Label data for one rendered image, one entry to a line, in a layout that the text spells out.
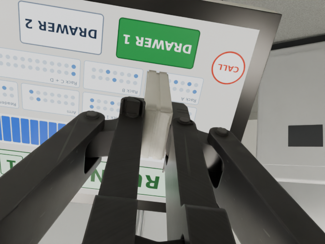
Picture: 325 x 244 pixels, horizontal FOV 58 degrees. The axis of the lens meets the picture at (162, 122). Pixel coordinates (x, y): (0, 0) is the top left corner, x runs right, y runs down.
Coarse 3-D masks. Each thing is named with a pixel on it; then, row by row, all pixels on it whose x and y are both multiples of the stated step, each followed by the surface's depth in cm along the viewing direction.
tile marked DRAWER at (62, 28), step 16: (32, 16) 33; (48, 16) 33; (64, 16) 33; (80, 16) 33; (96, 16) 33; (32, 32) 33; (48, 32) 33; (64, 32) 33; (80, 32) 33; (96, 32) 33; (64, 48) 34; (80, 48) 34; (96, 48) 34
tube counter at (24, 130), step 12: (0, 120) 38; (12, 120) 38; (24, 120) 38; (36, 120) 38; (48, 120) 38; (0, 132) 39; (12, 132) 39; (24, 132) 39; (36, 132) 39; (48, 132) 39; (24, 144) 40; (36, 144) 40
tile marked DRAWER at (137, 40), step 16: (128, 32) 33; (144, 32) 33; (160, 32) 34; (176, 32) 34; (192, 32) 34; (128, 48) 34; (144, 48) 34; (160, 48) 34; (176, 48) 34; (192, 48) 34; (160, 64) 35; (176, 64) 35; (192, 64) 35
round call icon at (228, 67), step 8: (216, 48) 34; (216, 56) 35; (224, 56) 35; (232, 56) 35; (240, 56) 35; (248, 56) 35; (216, 64) 35; (224, 64) 35; (232, 64) 35; (240, 64) 35; (216, 72) 36; (224, 72) 36; (232, 72) 36; (240, 72) 36; (208, 80) 36; (216, 80) 36; (224, 80) 36; (232, 80) 36; (240, 80) 36
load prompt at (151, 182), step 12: (0, 156) 41; (12, 156) 41; (24, 156) 41; (0, 168) 41; (96, 168) 42; (144, 168) 42; (156, 168) 42; (96, 180) 43; (144, 180) 43; (156, 180) 43; (144, 192) 44; (156, 192) 44
